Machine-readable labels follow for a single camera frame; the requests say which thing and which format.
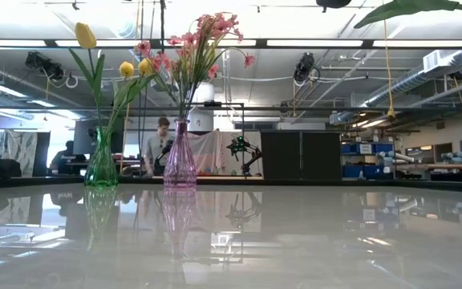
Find green glass vase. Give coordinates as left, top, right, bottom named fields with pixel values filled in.
left=84, top=126, right=119, bottom=188

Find white glossy table sheet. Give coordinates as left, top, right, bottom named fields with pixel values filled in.
left=0, top=182, right=462, bottom=289

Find yellow hanging cord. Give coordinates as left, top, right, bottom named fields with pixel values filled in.
left=382, top=15, right=396, bottom=121

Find leaf patterned curtain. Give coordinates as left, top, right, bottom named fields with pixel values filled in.
left=0, top=130, right=39, bottom=178

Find white cylindrical tank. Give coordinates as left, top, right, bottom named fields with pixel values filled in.
left=186, top=82, right=216, bottom=132

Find purple glass vase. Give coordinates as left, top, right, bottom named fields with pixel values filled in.
left=162, top=119, right=198, bottom=189

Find black cabinet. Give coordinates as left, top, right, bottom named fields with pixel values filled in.
left=259, top=130, right=341, bottom=181

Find black tripod stand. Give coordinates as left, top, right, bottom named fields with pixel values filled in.
left=0, top=175, right=462, bottom=193

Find ceiling light bar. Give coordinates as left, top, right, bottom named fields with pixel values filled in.
left=0, top=38, right=462, bottom=50

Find large silver air duct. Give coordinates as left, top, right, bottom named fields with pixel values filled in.
left=329, top=48, right=462, bottom=125

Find blue storage bins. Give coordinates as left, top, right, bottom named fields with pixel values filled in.
left=339, top=140, right=395, bottom=180

